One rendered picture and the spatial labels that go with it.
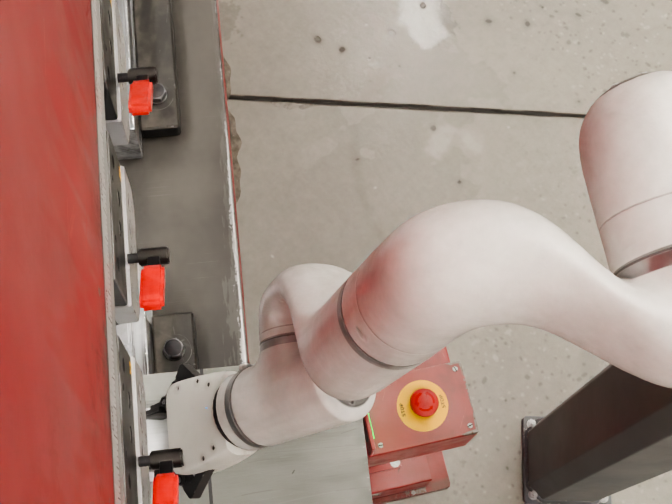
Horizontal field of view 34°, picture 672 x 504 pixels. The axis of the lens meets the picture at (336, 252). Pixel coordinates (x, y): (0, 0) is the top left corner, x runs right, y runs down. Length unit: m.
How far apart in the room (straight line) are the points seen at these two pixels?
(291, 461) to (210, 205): 0.40
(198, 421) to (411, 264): 0.50
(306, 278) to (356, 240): 1.43
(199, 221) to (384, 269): 0.78
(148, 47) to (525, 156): 1.20
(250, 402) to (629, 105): 0.50
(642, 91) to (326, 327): 0.30
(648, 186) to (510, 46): 1.94
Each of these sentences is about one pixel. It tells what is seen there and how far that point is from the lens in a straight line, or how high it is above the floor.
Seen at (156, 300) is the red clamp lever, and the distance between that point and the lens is 1.03.
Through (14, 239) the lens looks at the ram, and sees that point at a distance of 0.61.
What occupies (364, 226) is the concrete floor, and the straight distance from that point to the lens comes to 2.46.
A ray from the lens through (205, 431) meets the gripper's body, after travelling 1.18.
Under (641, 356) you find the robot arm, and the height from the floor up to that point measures 1.60.
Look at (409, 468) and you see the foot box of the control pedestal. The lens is 2.22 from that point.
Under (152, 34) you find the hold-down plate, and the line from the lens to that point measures 1.62.
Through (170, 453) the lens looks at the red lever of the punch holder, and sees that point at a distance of 1.05.
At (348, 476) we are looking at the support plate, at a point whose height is 1.00.
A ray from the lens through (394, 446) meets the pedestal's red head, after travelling 1.55.
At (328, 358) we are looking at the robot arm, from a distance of 0.90.
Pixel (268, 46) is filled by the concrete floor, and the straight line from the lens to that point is 2.64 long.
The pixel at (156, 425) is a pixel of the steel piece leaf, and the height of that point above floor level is 1.00.
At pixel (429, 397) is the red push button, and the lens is 1.53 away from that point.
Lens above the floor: 2.30
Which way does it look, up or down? 71 degrees down
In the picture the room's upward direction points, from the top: 8 degrees clockwise
